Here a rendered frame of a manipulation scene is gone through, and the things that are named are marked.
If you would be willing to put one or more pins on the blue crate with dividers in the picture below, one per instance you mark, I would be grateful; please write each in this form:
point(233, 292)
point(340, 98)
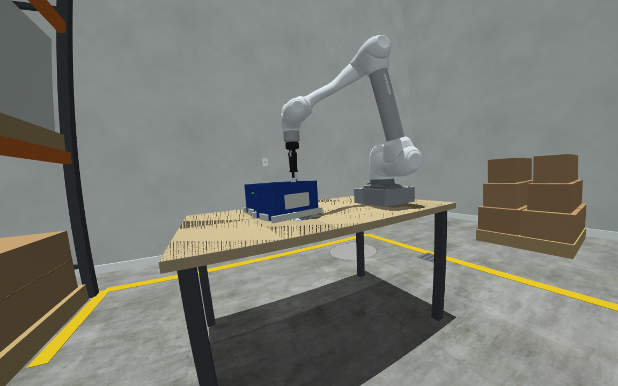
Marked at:
point(250, 198)
point(285, 197)

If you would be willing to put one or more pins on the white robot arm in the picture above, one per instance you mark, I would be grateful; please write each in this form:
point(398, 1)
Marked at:
point(399, 157)

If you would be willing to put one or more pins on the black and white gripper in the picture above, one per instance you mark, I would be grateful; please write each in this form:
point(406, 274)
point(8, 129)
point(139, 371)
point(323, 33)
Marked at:
point(292, 158)

